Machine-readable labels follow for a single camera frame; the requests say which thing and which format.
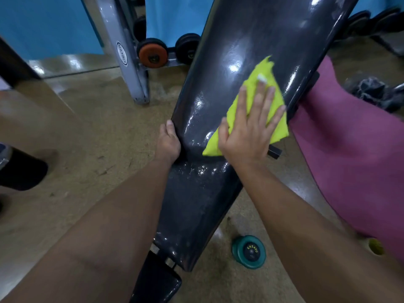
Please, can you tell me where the person's right hand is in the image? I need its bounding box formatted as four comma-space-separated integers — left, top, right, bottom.
217, 80, 287, 171

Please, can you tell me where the person's left hand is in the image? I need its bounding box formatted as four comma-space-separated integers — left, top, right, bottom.
153, 119, 182, 166

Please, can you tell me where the yellow cleaning cloth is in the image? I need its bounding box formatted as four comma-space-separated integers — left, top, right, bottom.
202, 55, 290, 157

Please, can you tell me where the black padded gym bench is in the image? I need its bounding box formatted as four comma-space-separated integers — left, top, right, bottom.
129, 0, 361, 303

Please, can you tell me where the person's left forearm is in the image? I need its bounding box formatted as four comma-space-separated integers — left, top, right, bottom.
0, 158, 173, 303

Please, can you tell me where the person's right forearm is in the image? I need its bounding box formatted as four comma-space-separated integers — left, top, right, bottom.
236, 162, 404, 303

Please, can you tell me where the black dumbbell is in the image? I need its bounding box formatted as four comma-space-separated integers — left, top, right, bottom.
175, 32, 202, 65
133, 15, 147, 42

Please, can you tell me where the pink exercise mat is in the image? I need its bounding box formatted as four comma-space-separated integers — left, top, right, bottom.
288, 55, 404, 263

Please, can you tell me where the teal dumbbell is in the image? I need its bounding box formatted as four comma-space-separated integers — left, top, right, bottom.
231, 234, 267, 270

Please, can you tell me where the blue cloth sheet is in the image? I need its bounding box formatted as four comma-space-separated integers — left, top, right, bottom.
145, 0, 215, 48
0, 0, 105, 61
350, 0, 404, 16

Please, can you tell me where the grey metal dumbbell rack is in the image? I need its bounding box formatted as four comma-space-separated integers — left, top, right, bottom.
94, 0, 203, 106

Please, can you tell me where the crumpled black plastic bag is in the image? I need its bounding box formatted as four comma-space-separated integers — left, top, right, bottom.
343, 77, 404, 114

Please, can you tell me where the black round trash bin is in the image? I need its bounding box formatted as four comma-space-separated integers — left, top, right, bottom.
0, 143, 49, 191

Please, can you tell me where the white bottle with yellow cap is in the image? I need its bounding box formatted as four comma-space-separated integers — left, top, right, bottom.
359, 237, 385, 257

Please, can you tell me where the row of dark dumbbells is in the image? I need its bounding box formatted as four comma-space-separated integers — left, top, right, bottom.
335, 7, 404, 40

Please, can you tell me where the dark brown door frame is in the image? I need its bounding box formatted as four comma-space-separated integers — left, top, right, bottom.
0, 37, 42, 89

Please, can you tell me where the black metal equipment frame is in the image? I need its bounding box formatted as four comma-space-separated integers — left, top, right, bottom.
372, 29, 404, 58

